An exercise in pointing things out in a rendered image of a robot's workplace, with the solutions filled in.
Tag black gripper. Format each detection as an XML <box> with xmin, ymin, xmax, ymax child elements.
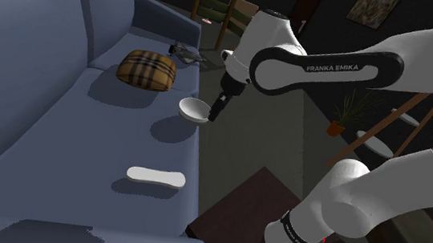
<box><xmin>207</xmin><ymin>71</ymin><xmax>249</xmax><ymax>126</ymax></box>

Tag white bowl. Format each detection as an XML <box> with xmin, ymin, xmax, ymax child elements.
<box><xmin>177</xmin><ymin>95</ymin><xmax>212</xmax><ymax>125</ymax></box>

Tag dark grey eyeglasses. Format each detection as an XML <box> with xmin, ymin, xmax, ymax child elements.
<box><xmin>167</xmin><ymin>39</ymin><xmax>209</xmax><ymax>67</ymax></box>

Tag brown plaid cushion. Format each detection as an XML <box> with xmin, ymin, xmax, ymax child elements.
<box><xmin>114</xmin><ymin>47</ymin><xmax>179</xmax><ymax>94</ymax></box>

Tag wooden chair with green slats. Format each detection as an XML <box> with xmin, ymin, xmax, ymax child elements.
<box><xmin>186</xmin><ymin>0</ymin><xmax>260</xmax><ymax>55</ymax></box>

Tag white oblong flat object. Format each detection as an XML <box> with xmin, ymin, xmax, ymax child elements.
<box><xmin>125</xmin><ymin>164</ymin><xmax>188</xmax><ymax>190</ymax></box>

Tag dark brown robot stand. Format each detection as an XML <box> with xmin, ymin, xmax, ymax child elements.
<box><xmin>184</xmin><ymin>159</ymin><xmax>368</xmax><ymax>243</ymax></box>

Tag potted green plant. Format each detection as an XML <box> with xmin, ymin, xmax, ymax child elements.
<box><xmin>325</xmin><ymin>86</ymin><xmax>386</xmax><ymax>142</ymax></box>

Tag dark red door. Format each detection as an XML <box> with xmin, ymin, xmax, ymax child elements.
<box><xmin>287</xmin><ymin>0</ymin><xmax>328</xmax><ymax>38</ymax></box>

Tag blue sofa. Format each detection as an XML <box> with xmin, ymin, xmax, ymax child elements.
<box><xmin>0</xmin><ymin>0</ymin><xmax>230</xmax><ymax>243</ymax></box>

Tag wooden ladder shelf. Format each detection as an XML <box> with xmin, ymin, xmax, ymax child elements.
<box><xmin>325</xmin><ymin>83</ymin><xmax>433</xmax><ymax>177</ymax></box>

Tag brown wall picture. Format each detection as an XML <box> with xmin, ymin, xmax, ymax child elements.
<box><xmin>344</xmin><ymin>0</ymin><xmax>403</xmax><ymax>33</ymax></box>

